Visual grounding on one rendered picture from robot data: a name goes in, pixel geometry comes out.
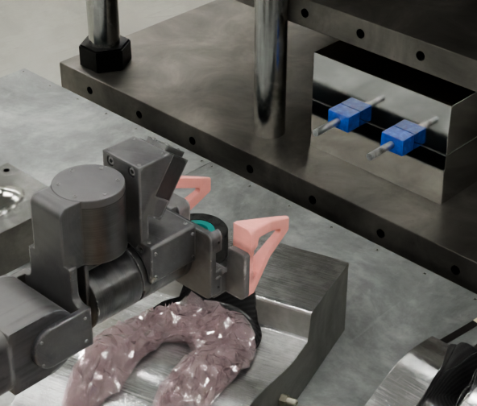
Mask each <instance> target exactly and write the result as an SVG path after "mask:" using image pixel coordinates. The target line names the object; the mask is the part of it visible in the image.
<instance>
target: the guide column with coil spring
mask: <svg viewBox="0 0 477 406"><path fill-rule="evenodd" d="M287 44H288V0H255V28H254V134H255V135H257V136H258V137H260V138H263V139H276V138H279V137H281V136H282V135H284V133H285V111H286V77H287Z"/></svg>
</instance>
